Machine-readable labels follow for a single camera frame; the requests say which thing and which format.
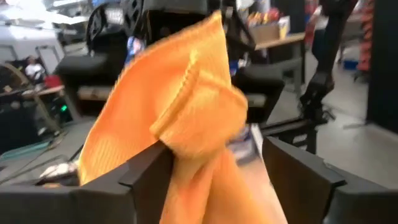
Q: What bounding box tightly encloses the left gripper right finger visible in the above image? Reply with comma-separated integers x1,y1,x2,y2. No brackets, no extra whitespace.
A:
262,136,398,224

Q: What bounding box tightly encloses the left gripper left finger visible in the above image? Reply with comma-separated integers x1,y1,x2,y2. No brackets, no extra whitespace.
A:
0,139,175,224

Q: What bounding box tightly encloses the orange microfiber towel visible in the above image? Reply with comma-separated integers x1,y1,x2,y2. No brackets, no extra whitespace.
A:
77,11,290,224

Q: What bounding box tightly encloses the black cabinet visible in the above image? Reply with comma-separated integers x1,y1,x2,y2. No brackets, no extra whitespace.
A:
366,0,398,133

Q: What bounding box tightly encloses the wooden table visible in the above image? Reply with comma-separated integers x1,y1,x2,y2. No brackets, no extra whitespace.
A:
253,30,307,94

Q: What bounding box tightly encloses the cardboard box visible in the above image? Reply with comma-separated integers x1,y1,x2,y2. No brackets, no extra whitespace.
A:
248,15,292,44

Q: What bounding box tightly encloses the black aluminium table frame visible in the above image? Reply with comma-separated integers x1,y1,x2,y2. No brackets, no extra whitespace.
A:
261,116,320,155

